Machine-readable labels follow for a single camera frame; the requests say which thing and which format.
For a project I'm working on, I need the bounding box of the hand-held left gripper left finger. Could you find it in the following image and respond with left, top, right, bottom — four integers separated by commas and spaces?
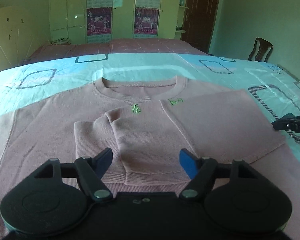
35, 148, 114, 203

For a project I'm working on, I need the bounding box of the pink checked bed cover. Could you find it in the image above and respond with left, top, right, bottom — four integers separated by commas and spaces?
22, 38, 213, 65

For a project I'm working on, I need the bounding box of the dark wooden door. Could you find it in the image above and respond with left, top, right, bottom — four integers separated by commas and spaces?
182, 0, 222, 52

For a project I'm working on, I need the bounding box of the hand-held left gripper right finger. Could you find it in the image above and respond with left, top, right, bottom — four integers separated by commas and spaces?
179, 148, 262, 201

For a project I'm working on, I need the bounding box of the pink knit sweater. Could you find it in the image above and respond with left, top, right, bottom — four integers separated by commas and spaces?
0, 76, 300, 240

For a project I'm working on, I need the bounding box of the dark wooden chair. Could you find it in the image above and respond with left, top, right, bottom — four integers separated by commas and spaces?
248, 37, 274, 63

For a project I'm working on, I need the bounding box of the stack of papers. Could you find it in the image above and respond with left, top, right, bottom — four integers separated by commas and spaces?
51, 38, 72, 46

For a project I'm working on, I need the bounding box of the pale green wardrobe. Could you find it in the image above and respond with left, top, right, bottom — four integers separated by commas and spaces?
48, 0, 183, 44

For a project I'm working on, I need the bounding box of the pale yellow headboard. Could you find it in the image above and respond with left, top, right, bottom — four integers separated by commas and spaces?
0, 6, 51, 75

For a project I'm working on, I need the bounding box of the corner wall shelf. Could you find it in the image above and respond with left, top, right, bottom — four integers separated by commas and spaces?
174, 0, 193, 39

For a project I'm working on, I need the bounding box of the blue patterned bedsheet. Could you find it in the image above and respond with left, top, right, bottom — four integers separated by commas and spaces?
0, 52, 300, 180

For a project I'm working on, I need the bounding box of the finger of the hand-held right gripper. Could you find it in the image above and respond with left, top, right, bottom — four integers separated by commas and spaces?
272, 120, 295, 131
278, 113, 300, 122

